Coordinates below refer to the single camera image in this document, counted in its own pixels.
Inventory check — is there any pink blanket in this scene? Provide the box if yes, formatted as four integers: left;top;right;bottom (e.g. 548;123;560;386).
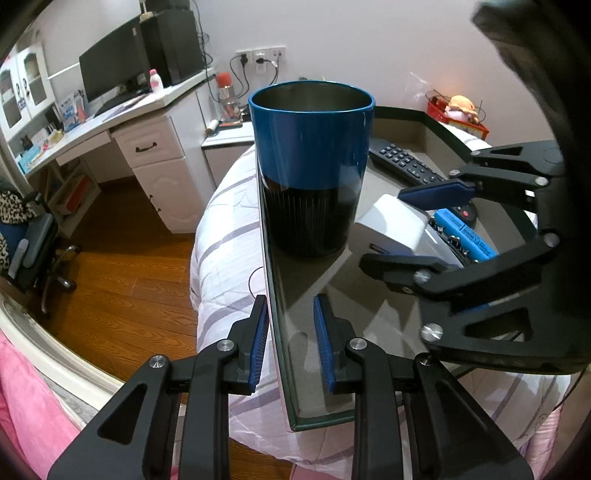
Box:
0;330;181;480

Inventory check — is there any white glass door cabinet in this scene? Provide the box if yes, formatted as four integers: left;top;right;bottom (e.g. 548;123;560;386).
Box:
0;39;51;139

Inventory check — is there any thin black cable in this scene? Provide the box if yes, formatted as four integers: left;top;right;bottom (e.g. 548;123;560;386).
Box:
247;265;269;301

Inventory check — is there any red storage box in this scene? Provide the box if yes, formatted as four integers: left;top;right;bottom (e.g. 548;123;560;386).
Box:
426;95;490;139

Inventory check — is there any glass table top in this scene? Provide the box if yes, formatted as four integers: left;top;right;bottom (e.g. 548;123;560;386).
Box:
256;106;555;432

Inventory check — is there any red cap bottle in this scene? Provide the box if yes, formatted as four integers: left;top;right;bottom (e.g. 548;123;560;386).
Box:
217;71;237;118

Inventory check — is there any blue white box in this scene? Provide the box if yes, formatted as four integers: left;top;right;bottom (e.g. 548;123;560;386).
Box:
58;92;86;132

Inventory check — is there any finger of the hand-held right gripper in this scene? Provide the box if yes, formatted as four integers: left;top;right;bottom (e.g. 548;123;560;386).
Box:
398;140;568;209
359;185;589;376

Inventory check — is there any clear plastic bag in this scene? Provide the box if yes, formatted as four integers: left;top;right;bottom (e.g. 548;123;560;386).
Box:
409;71;444;100

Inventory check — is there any black keyboard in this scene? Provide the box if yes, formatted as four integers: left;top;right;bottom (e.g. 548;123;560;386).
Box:
95;90;144;116

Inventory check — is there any black remote control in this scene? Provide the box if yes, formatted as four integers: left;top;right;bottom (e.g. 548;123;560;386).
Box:
368;137;477;222

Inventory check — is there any office chair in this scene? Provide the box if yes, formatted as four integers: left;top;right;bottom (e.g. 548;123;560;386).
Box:
0;189;81;315

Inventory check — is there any black computer tower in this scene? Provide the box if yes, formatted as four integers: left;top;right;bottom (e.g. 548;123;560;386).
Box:
141;9;206;86

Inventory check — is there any leopard print cloth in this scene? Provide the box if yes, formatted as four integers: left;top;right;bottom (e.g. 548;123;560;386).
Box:
0;191;38;259

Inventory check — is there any white bed frame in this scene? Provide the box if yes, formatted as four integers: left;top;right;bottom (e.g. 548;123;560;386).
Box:
0;291;127;416

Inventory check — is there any blue battery pack black holder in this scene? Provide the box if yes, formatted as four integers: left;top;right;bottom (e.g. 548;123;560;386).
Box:
429;208;502;266

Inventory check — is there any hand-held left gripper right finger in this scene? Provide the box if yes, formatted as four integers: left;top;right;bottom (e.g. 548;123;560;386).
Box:
313;293;539;480

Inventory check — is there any white plastic box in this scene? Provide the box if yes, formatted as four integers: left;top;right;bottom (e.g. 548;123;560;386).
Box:
355;194;465;269

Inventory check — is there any black power cable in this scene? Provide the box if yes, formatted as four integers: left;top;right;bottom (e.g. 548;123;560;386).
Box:
231;60;252;116

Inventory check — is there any white desk with drawers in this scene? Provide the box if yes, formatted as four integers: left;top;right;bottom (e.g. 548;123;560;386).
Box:
16;69;218;234

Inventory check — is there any black computer monitor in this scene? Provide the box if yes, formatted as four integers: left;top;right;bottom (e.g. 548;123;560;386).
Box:
78;21;151;102

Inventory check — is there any blue and black metal cup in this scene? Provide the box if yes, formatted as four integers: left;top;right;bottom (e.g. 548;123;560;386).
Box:
248;80;376;258

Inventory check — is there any orange plush toy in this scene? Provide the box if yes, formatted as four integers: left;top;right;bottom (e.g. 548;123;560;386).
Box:
445;95;478;121

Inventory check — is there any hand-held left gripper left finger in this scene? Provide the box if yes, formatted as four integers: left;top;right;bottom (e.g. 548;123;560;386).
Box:
46;295;271;480

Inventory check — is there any white nightstand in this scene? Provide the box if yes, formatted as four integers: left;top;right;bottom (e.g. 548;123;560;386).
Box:
201;119;257;188

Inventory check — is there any white wall socket strip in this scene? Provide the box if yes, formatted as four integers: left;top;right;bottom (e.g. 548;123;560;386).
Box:
238;46;286;75

